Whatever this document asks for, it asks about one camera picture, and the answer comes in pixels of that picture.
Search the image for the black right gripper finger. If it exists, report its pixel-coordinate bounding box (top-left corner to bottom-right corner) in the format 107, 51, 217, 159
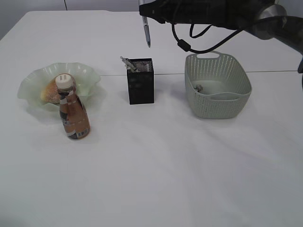
139, 1, 166, 24

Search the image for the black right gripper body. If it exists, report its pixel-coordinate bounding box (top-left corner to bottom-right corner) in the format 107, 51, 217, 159
140, 0, 227, 27

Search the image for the blue clip grey grip pen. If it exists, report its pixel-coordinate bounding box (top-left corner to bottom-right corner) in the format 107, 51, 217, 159
142, 17, 151, 48

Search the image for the grey grip white pen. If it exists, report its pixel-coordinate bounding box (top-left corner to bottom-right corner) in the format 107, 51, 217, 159
120, 56, 140, 73

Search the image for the large paper ball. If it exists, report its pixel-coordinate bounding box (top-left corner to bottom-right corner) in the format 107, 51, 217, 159
194, 84, 203, 93

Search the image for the brown coffee drink bottle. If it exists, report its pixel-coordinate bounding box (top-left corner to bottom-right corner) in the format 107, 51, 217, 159
55, 74, 90, 140

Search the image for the sugared bread roll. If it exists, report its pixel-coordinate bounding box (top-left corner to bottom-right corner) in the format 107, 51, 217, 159
40, 79, 60, 104

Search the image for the clear plastic ruler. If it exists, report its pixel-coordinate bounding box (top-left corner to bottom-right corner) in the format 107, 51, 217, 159
143, 62, 152, 72

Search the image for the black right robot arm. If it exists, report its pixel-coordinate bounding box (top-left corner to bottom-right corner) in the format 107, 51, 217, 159
139, 0, 303, 54

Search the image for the grey-green woven plastic basket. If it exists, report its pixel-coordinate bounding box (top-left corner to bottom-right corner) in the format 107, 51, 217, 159
185, 53, 252, 119

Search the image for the black mesh pen holder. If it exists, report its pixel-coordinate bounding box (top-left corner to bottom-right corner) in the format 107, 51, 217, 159
126, 58, 154, 105

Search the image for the pale green wavy plate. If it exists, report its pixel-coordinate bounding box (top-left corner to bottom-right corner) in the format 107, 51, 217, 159
18, 62, 101, 112

